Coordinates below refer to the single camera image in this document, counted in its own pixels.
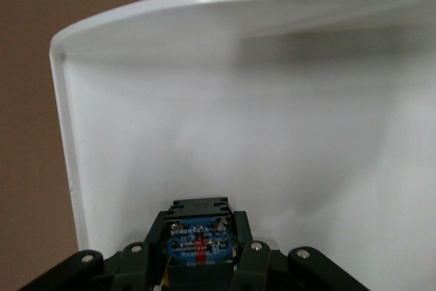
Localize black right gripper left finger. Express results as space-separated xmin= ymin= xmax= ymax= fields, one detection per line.
xmin=20 ymin=211 xmax=171 ymax=291

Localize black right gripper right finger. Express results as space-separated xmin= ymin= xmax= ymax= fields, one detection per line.
xmin=231 ymin=211 xmax=365 ymax=291

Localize white cabinet drawer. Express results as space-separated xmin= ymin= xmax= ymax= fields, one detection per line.
xmin=49 ymin=0 xmax=436 ymax=261

